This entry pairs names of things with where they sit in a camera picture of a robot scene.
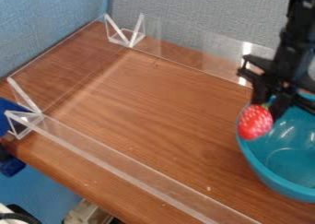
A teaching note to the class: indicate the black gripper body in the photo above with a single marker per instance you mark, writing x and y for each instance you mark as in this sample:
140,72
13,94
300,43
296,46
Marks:
284,72

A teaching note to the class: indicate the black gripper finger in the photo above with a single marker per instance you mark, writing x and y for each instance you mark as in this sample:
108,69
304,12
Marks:
282,101
260,93

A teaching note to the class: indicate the red toy strawberry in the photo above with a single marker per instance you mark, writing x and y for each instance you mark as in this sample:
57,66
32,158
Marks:
255,122

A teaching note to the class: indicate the blue plastic bowl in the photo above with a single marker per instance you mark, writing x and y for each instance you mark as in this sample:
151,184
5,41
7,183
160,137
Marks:
279,151

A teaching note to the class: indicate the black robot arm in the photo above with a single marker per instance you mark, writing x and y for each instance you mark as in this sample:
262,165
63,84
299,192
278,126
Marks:
300,19

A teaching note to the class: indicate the clear acrylic barrier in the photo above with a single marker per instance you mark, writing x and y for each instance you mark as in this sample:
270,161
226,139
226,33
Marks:
128,120

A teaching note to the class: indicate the white box under table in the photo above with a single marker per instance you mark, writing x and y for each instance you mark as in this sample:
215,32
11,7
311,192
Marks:
87,213

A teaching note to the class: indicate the blue clamp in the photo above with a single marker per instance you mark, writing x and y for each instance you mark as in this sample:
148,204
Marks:
11,165

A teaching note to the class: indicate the black and white object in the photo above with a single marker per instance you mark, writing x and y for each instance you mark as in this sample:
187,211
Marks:
9,217

